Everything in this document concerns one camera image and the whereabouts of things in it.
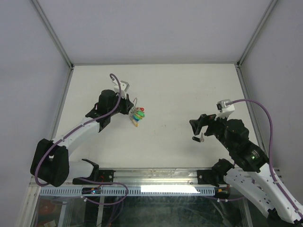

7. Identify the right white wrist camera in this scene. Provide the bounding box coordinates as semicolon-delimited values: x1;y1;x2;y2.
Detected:
215;99;235;120

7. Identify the large keyring with keys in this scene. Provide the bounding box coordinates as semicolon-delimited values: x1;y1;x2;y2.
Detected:
129;98;145;127

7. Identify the aluminium mounting rail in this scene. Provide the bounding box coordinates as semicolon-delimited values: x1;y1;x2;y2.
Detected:
29;167;285;189

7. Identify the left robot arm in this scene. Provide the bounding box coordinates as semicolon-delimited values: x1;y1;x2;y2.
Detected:
30;89;134;187

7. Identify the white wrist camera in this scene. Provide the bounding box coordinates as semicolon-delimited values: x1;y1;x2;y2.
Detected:
215;99;235;120
112;79;130;99

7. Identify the black tag with key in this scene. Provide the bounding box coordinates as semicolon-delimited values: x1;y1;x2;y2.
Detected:
192;133;205;143

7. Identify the aluminium frame post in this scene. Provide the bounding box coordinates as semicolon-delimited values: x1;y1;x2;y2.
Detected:
30;0;74;69
237;0;279;68

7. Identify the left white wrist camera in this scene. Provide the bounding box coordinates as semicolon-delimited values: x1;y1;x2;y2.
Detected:
112;79;130;99

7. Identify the right aluminium frame post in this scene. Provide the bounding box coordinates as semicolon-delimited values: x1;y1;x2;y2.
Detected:
237;0;279;68

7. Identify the left aluminium frame post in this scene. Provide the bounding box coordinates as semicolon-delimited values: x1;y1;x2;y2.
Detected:
30;0;74;69

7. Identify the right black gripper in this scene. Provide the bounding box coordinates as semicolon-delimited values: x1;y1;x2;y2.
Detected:
189;111;234;152

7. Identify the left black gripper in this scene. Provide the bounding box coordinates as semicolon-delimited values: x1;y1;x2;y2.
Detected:
108;92;134;116

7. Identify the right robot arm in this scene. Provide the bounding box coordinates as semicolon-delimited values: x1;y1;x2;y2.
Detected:
189;114;303;227

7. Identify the white slotted cable duct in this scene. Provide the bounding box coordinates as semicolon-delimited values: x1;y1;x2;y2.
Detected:
40;185;215;197

